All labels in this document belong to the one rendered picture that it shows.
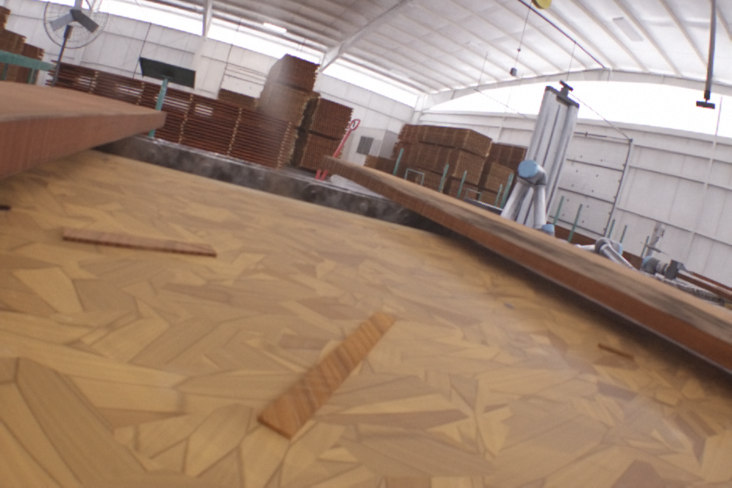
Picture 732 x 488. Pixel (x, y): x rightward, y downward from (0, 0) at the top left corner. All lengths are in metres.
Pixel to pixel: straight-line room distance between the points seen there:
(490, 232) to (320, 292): 0.25
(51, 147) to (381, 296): 0.20
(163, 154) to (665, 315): 0.49
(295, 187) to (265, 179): 0.04
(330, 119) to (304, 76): 1.45
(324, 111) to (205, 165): 10.82
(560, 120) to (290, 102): 9.02
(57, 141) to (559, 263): 0.38
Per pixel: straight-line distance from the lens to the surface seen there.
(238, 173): 0.46
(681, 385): 0.28
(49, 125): 0.23
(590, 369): 0.22
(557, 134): 2.92
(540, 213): 2.43
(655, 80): 15.72
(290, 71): 11.04
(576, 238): 8.06
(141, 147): 0.46
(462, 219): 0.44
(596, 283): 0.33
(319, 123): 11.24
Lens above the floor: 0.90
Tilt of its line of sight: 8 degrees down
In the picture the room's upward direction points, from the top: 17 degrees clockwise
